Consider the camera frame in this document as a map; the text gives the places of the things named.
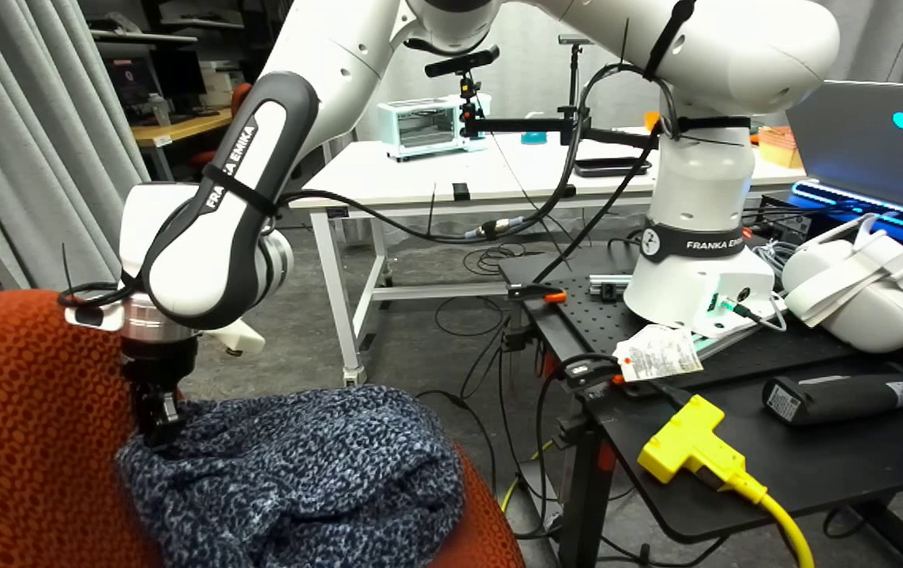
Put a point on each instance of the teal clear box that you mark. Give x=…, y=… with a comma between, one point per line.
x=424, y=126

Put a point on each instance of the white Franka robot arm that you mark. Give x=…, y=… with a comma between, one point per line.
x=706, y=157

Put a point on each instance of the white paper tag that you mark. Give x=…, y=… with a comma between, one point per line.
x=658, y=351

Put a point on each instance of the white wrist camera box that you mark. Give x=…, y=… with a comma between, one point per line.
x=234, y=334

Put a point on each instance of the blue knitted blanket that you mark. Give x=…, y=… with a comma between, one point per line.
x=294, y=475

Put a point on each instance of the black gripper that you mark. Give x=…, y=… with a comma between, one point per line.
x=159, y=368

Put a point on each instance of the wooden desk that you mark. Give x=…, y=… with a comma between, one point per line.
x=184, y=126

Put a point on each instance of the black electronics box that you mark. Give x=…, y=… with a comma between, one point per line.
x=785, y=218

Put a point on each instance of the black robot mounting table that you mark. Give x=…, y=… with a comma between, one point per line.
x=842, y=462

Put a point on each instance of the black stand post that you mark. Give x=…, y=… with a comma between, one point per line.
x=575, y=63

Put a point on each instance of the white power strip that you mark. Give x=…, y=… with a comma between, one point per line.
x=729, y=330

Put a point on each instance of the black handheld device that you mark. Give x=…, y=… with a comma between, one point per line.
x=842, y=399

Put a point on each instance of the dark storage shelving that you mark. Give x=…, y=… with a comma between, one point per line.
x=156, y=47

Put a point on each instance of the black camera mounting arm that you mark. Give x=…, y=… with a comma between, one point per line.
x=535, y=126

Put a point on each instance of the orange fabric chair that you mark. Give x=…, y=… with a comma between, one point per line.
x=19, y=420

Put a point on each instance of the grey open laptop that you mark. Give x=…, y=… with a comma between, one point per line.
x=872, y=145

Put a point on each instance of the orange object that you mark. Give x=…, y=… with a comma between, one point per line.
x=777, y=145

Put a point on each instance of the black phone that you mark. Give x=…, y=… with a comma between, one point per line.
x=609, y=164

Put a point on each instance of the white metal-leg table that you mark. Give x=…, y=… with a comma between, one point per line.
x=422, y=178

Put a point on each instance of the black stereo camera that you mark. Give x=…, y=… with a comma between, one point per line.
x=462, y=61

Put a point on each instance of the grey curtain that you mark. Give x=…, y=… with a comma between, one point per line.
x=19, y=157

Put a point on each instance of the white VR headset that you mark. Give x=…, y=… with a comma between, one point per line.
x=863, y=289

